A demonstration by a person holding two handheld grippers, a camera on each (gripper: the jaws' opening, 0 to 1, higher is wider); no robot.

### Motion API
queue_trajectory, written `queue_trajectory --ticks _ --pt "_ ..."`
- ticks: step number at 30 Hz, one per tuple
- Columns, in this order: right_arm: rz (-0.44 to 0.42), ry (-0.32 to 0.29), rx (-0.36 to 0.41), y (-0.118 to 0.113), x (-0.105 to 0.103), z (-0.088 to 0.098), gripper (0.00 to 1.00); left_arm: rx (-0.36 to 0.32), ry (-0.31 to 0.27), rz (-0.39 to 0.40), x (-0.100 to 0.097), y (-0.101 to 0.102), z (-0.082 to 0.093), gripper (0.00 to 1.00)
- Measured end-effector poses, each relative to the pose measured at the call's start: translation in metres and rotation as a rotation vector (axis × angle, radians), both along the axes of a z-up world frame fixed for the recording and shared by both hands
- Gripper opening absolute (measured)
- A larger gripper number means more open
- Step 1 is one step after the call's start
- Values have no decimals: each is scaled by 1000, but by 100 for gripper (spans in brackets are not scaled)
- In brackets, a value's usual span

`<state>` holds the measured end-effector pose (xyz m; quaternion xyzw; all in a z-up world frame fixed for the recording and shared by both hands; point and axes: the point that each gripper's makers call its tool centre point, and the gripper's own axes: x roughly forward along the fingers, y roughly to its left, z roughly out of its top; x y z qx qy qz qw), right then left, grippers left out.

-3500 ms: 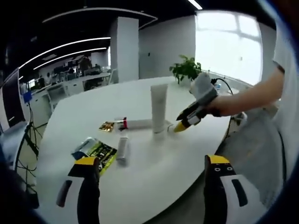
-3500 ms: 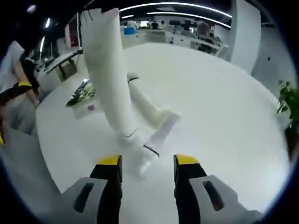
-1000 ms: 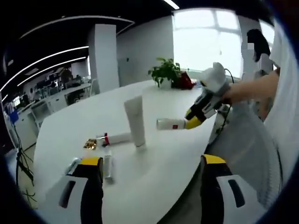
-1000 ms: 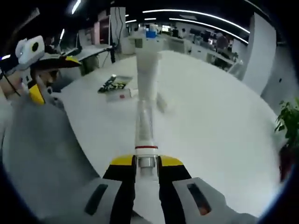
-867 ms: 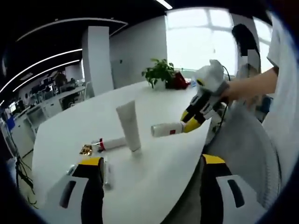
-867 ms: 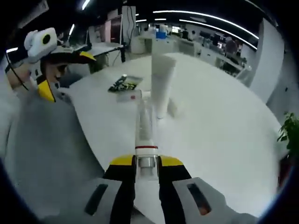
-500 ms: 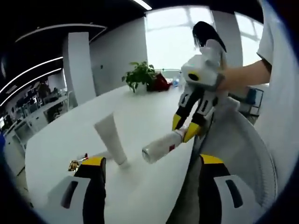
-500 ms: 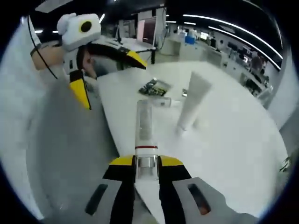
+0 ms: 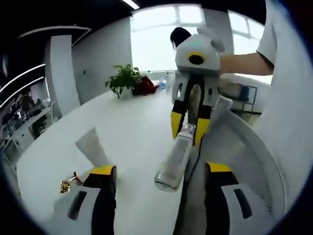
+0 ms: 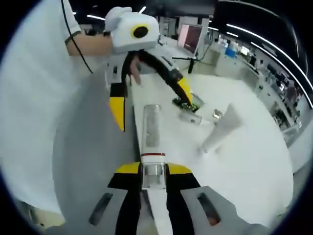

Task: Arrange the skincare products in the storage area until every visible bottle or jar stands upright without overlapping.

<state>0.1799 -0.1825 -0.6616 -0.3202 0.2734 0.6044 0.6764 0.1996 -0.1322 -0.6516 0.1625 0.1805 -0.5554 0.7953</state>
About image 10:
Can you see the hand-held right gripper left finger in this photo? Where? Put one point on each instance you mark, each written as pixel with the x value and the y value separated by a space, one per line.
pixel 129 208

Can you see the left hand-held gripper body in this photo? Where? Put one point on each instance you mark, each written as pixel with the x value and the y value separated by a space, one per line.
pixel 122 36

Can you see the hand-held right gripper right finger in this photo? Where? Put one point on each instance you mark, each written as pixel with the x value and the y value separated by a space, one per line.
pixel 181 210

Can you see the green skincare sachet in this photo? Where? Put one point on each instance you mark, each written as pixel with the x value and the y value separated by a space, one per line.
pixel 182 105

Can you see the small white red-label bottle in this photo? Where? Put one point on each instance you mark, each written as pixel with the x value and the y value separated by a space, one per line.
pixel 152 132
pixel 190 118

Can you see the gold foil skincare sachet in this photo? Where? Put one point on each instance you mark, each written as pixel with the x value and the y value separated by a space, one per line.
pixel 217 114

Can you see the grey skincare tube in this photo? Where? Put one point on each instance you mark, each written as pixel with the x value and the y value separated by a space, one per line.
pixel 225 127

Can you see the person's left hand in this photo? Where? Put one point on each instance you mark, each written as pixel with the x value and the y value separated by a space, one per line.
pixel 135 71

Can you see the white neighbouring desk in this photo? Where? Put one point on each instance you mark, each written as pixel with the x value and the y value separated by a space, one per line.
pixel 171 50

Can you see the black stand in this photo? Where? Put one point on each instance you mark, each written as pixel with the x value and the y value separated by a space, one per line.
pixel 191 66

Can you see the pink panel screen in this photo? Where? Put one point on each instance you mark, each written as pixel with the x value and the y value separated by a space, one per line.
pixel 192 36

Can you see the blue box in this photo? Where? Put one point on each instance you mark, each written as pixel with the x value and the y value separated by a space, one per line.
pixel 230 52

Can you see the row of white office desks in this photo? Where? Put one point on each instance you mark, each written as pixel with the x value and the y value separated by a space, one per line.
pixel 269 80

